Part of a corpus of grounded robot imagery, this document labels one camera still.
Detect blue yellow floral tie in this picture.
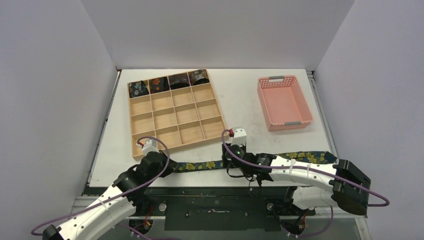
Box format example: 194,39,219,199
174,151,338,173

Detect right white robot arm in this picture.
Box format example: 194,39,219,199
222,143,371,216

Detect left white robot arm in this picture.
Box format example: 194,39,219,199
42,151,178,240

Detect wooden compartment tray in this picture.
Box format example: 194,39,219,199
127,69,226,161

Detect pink plastic basket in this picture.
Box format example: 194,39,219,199
257,75,314,132

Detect rolled blue floral tie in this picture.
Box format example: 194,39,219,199
128,80,150,99

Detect rolled orange floral tie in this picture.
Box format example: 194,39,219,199
148,76,170,94

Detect rolled dark patterned tie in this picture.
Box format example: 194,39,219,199
168,73,190,90

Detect rolled brown patterned tie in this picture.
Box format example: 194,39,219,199
187,69,210,86

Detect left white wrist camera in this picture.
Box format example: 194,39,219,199
137,138,159,156

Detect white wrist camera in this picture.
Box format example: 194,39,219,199
229,127,247,147
137,138,159,156

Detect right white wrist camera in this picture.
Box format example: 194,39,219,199
229,127,247,147

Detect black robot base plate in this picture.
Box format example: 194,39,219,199
128,186,316,234

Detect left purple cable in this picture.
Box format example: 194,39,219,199
30,136,171,237

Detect purple cable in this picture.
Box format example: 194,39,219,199
221,129,390,208
30,136,171,237

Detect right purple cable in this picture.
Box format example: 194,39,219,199
221,129,390,208

